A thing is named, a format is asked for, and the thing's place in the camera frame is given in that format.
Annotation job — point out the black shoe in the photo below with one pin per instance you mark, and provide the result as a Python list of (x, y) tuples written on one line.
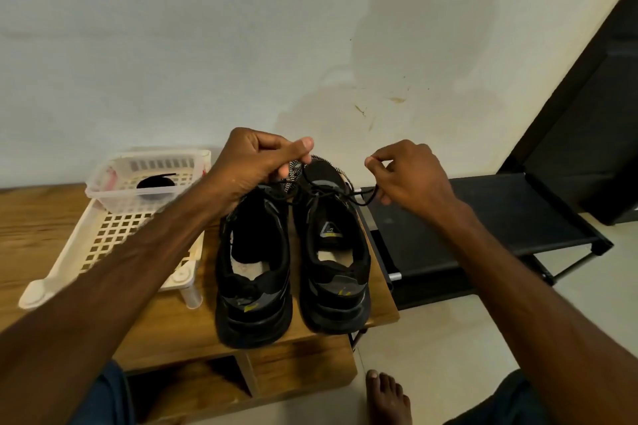
[(334, 300), (254, 310)]

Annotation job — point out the dark door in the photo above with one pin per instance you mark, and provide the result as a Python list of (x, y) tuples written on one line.
[(588, 121)]

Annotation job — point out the person's left forearm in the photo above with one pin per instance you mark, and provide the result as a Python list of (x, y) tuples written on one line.
[(90, 320)]

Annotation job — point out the black shoe rack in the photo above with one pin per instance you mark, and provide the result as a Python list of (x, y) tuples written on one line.
[(478, 230)]

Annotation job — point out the large white plastic tray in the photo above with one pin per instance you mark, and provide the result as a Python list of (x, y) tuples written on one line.
[(100, 245)]

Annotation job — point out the low wooden table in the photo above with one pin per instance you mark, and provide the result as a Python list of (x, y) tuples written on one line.
[(25, 240)]

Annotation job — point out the person's right hand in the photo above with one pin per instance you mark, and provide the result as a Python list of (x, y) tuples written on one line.
[(414, 181)]

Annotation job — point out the person's right forearm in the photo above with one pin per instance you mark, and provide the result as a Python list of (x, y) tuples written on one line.
[(548, 325)]

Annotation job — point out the black shoelaces bundle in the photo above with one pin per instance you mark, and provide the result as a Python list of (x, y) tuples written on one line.
[(155, 182)]

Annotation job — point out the person's left hand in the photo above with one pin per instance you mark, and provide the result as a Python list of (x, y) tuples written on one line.
[(254, 161)]

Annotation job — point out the single black shoelace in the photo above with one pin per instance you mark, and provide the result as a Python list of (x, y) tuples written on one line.
[(354, 196)]

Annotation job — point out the person's blue shorts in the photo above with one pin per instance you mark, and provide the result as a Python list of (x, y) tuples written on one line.
[(503, 402)]

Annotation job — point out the red label sticker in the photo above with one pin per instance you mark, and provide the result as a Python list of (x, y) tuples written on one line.
[(204, 181)]

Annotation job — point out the small white plastic basket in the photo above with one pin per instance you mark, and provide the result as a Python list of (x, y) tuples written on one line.
[(112, 201)]

